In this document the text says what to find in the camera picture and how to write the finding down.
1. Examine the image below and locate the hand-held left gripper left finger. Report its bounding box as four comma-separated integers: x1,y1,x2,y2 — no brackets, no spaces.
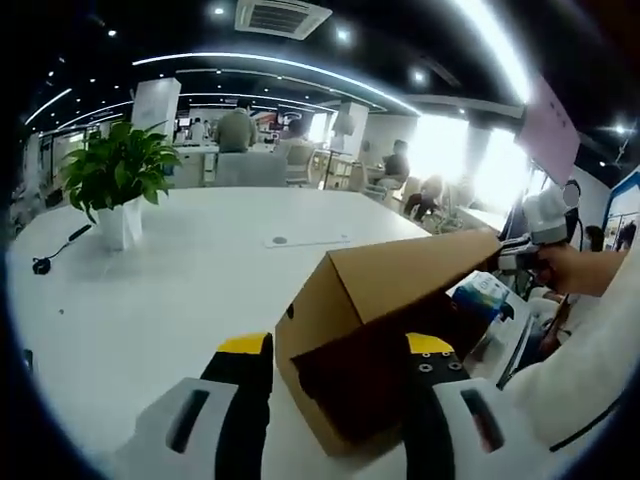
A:
114,330,275,480

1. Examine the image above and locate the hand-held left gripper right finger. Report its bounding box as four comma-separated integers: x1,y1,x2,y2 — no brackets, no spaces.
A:
402,332,521,480

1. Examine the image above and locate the teal wet wipes pack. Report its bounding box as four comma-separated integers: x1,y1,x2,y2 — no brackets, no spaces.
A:
449,272,511,324

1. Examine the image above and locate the brown cardboard shoe box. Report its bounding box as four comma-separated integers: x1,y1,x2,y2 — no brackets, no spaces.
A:
274,229,503,459

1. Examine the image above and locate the person's right hand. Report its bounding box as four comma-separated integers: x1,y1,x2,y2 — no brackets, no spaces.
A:
532,243,572,291

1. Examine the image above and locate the pink hanging sign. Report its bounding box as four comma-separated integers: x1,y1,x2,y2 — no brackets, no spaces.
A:
514,74,584,186

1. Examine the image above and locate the grey office chair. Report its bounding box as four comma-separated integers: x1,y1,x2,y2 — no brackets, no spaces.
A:
217,152,289,187

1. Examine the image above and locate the green potted plant white pot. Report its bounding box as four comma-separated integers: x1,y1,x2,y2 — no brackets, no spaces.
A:
59,119,184,251

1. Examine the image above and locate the long ceiling light strip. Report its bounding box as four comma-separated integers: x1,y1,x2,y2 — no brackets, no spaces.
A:
132,49,421,116

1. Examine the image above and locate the ceiling air conditioner unit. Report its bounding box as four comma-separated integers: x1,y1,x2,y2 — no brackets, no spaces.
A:
234,0,334,41

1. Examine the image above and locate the blue wall poster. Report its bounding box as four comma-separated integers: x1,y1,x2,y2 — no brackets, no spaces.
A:
602,167,640,254

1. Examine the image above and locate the black cable across shirt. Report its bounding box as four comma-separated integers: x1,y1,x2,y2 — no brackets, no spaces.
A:
547,399,631,454

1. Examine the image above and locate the black cable with plug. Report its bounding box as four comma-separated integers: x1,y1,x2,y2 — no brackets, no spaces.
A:
32,223,94,275

